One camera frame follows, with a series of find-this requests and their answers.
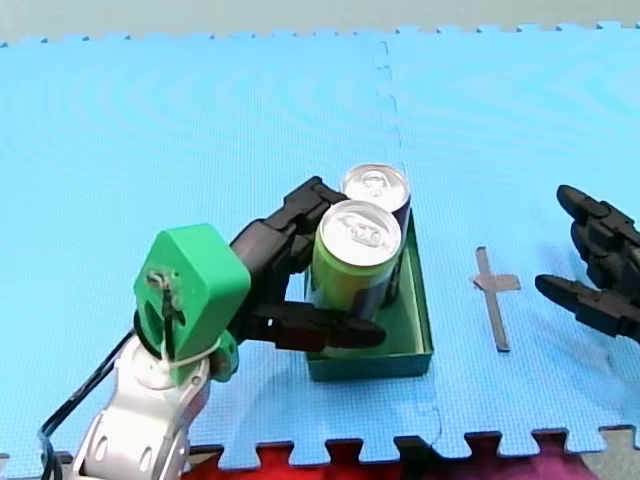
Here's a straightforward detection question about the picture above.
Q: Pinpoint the green drink can dark band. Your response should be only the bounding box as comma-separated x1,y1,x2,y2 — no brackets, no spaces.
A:
305,199,404,358

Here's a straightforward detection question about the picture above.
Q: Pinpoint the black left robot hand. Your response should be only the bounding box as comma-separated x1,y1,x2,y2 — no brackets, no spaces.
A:
227,175,387,354

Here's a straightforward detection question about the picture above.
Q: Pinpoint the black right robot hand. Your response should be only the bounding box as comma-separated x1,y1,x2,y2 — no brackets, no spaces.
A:
534,184,640,344

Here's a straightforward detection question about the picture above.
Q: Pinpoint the shallow green tray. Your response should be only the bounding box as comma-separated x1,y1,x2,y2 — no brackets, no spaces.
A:
303,207,435,384

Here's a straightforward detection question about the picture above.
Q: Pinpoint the dark purple drink can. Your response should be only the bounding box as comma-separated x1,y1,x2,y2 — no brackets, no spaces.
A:
341,163,412,307

